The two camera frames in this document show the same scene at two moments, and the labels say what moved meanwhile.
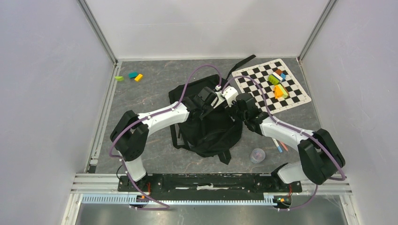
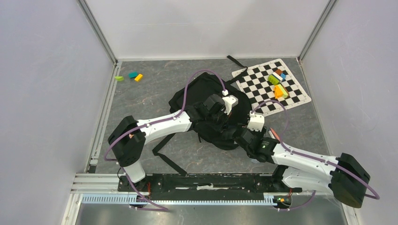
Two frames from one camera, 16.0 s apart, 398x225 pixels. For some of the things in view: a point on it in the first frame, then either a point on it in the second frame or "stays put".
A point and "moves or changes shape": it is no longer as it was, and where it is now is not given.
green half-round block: [119, 78] stays put
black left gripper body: [206, 109] -> [218, 121]
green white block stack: [275, 78] stays put
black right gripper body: [235, 113] -> [259, 134]
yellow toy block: [138, 78] stays put
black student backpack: [214, 135] moves or changes shape
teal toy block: [133, 74] stays put
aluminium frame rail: [90, 182] stays put
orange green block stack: [280, 92] stays put
